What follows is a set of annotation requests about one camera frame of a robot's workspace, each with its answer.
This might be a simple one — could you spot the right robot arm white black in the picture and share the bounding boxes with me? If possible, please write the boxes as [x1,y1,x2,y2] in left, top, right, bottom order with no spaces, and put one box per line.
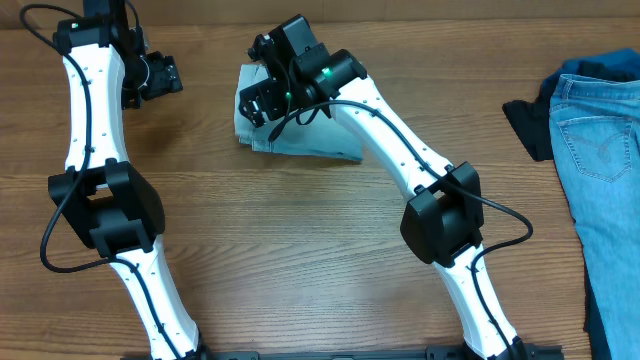
[238,15,527,359]

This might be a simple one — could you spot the dark blue garment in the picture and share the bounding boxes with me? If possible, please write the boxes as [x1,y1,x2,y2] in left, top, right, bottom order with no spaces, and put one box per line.
[536,48,639,102]

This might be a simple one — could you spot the blue jeans with pocket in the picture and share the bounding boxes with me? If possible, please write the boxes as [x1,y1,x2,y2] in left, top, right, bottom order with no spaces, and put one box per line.
[549,74,639,359]

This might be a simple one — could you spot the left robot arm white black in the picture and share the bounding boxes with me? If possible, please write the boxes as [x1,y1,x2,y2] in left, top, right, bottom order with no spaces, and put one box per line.
[48,1,209,359]

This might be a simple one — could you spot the light blue denim shorts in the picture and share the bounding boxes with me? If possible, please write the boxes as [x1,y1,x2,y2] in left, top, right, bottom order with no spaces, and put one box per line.
[233,62,364,163]

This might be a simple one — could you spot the black garment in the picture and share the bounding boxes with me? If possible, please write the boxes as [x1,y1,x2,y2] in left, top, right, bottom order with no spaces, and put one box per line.
[502,99,553,161]

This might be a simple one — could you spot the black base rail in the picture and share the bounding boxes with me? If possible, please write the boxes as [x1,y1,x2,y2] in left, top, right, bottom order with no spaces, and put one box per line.
[119,344,566,360]

